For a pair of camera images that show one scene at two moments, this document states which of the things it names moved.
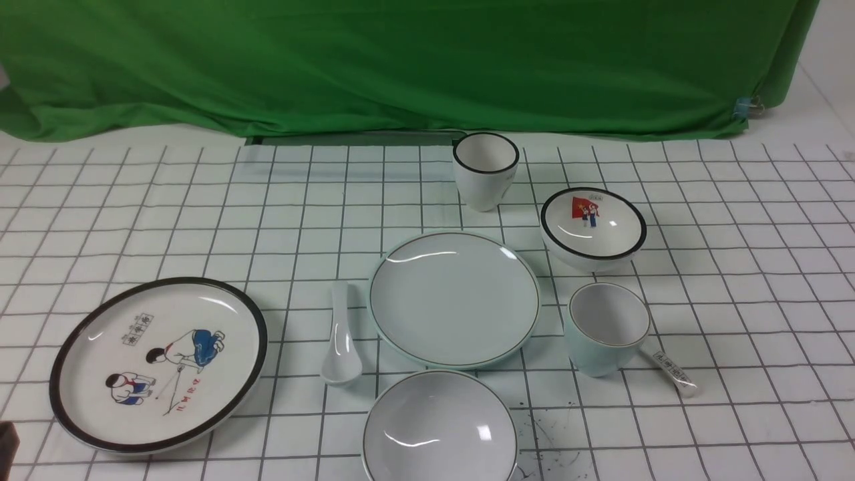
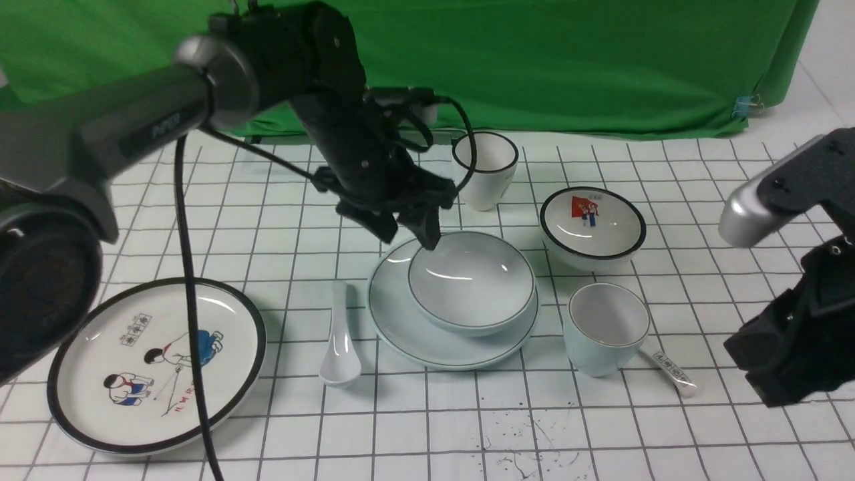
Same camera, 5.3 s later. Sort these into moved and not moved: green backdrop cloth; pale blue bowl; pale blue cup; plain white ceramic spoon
Moved: pale blue bowl
Not moved: pale blue cup; green backdrop cloth; plain white ceramic spoon
